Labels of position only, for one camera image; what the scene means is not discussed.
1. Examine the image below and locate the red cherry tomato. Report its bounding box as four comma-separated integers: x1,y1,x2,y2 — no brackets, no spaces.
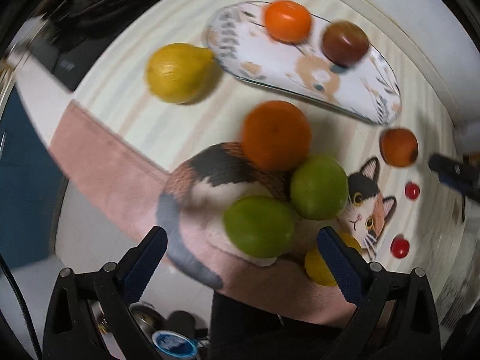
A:
404,181,421,201
391,236,410,259

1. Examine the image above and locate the small yellow lemon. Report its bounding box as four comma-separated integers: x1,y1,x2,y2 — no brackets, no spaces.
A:
304,232,362,287

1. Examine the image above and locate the black gas stove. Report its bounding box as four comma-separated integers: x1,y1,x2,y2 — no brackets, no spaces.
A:
30,0,160,91

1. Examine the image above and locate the green apple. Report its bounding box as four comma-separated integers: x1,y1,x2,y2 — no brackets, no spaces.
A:
289,155,348,221
223,196,297,258

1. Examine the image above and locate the dark orange tangerine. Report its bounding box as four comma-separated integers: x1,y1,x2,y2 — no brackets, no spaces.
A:
379,127,419,167

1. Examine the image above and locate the large orange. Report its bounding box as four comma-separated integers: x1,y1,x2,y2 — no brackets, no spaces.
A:
240,100,312,172

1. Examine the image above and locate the striped cat print table mat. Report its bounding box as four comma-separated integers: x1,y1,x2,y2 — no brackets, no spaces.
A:
49,0,465,324

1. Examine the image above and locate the bright orange tangerine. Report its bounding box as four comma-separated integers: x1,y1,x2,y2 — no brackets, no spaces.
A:
263,0,312,44

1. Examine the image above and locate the floral oval ceramic plate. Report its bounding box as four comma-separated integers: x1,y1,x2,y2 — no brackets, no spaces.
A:
202,1,402,126

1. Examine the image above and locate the dark red apple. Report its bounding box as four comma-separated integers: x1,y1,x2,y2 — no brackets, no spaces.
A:
320,20,370,68

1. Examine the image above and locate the yellow pear-shaped lemon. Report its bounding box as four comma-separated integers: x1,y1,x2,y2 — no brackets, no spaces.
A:
145,43,216,104

